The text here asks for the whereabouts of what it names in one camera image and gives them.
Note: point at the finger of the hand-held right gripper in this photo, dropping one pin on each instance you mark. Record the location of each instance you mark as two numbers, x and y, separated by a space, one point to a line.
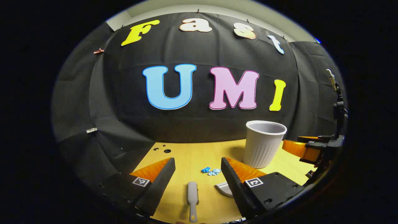
311 138
300 149

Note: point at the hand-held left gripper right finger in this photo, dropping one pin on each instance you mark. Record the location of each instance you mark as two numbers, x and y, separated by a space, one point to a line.
234 186

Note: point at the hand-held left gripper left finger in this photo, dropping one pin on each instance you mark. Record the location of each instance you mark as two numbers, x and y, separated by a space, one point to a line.
158 183

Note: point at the grey dustpan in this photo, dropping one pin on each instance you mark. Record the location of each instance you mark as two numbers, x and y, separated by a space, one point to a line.
224 189

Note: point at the light blue paper scrap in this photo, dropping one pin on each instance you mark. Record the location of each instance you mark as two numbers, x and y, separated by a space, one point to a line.
214 171

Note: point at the dark blue paper scrap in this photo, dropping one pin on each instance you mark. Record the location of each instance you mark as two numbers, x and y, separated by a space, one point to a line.
205 170

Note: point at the small grey broom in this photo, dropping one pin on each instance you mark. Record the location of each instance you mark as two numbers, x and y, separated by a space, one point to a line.
192 193

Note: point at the white ribbed garbage bin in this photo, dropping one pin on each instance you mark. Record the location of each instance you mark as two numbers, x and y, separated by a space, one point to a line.
264 146

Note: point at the wooden desktop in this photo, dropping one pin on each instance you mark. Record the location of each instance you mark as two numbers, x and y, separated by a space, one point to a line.
192 158

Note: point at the small white tag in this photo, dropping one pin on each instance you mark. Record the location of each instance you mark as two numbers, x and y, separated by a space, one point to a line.
91 130

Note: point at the black backdrop cloth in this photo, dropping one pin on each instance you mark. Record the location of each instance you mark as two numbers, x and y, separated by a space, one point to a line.
202 49

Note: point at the red clip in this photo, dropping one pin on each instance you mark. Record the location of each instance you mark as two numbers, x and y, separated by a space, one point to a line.
99 51

